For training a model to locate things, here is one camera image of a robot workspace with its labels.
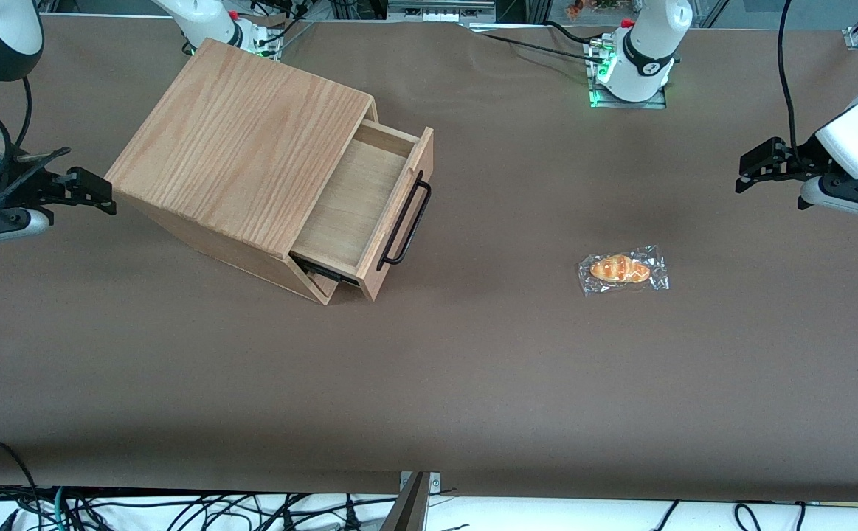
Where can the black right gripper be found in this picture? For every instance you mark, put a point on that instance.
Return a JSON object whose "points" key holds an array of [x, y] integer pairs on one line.
{"points": [[9, 184]]}

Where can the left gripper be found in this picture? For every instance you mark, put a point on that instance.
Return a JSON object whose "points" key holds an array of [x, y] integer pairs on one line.
{"points": [[795, 161]]}

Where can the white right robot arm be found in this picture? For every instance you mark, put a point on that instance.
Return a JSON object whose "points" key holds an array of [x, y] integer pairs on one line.
{"points": [[1, 37]]}

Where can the light wooden drawer cabinet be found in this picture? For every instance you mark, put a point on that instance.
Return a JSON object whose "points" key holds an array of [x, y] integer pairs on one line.
{"points": [[237, 147]]}

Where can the plastic wrapped bread roll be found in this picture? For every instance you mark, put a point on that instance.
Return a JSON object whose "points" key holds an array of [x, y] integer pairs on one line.
{"points": [[620, 269]]}

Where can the brown table cover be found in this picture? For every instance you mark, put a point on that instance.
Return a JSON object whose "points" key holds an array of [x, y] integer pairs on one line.
{"points": [[473, 369]]}

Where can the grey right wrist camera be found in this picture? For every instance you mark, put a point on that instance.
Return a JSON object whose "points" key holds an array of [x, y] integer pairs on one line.
{"points": [[1, 225]]}

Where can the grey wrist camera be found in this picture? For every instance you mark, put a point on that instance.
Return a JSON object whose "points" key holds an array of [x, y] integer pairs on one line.
{"points": [[849, 195], [1, 225]]}

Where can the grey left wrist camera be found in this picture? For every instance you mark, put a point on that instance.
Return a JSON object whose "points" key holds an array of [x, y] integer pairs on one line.
{"points": [[849, 195]]}

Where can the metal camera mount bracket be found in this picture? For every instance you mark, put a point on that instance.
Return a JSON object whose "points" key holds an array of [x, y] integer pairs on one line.
{"points": [[412, 509]]}

